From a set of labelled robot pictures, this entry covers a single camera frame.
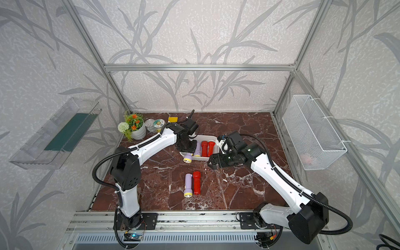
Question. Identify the clear plastic wall shelf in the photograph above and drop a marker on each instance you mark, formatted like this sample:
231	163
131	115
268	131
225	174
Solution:
50	147

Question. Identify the pink object in basket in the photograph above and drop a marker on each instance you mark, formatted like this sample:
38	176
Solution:
307	159

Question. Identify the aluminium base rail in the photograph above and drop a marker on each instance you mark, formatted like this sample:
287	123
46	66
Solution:
169	222

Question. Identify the silver tin can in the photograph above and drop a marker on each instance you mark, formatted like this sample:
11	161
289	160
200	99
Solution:
149	124

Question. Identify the green yellow labelled can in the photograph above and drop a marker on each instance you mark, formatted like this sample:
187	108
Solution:
158	125

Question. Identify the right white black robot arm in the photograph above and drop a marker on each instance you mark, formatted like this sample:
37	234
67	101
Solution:
306	214

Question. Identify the white wire mesh basket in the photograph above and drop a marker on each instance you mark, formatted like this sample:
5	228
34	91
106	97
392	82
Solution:
311	132

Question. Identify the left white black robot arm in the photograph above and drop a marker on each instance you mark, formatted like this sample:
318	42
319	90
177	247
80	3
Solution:
127	162

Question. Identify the yellow toy shovel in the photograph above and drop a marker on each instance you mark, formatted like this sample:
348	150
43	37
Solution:
172	119

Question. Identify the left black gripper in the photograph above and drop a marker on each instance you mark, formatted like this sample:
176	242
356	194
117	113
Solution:
192	150

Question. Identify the potted orange flower plant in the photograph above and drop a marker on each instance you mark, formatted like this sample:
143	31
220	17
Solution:
133	127

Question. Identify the red flashlight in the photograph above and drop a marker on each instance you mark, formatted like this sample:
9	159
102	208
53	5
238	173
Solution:
204	145
197	182
211	145

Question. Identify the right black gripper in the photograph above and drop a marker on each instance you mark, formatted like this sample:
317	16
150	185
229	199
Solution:
221	164

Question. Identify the green circuit board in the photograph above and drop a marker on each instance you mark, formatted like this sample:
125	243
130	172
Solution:
133	237

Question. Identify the purple flashlight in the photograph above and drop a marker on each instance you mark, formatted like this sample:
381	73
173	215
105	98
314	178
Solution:
198	150
188	158
188	192

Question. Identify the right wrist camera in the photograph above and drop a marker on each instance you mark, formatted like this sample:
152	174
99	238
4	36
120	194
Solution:
231	142

